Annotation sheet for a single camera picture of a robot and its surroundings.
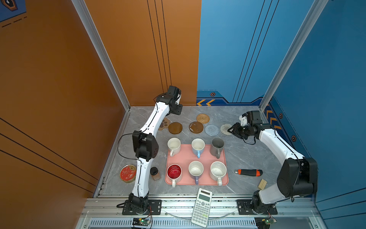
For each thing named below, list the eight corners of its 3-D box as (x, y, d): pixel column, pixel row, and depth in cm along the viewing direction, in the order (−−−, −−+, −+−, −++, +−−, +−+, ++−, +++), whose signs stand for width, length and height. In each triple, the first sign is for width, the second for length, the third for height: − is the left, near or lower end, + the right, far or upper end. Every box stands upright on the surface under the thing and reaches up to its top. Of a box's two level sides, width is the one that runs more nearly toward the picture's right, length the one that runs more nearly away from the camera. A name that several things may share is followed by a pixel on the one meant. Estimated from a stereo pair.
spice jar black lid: (152, 181, 84) (149, 175, 76) (154, 173, 87) (150, 166, 79) (160, 181, 84) (157, 175, 76) (161, 172, 87) (158, 166, 79)
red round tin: (119, 182, 84) (117, 180, 80) (124, 166, 90) (122, 164, 87) (134, 182, 84) (132, 180, 80) (137, 166, 90) (136, 164, 87)
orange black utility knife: (235, 176, 86) (236, 174, 84) (234, 170, 88) (235, 169, 86) (262, 176, 86) (263, 174, 84) (260, 170, 88) (261, 169, 86)
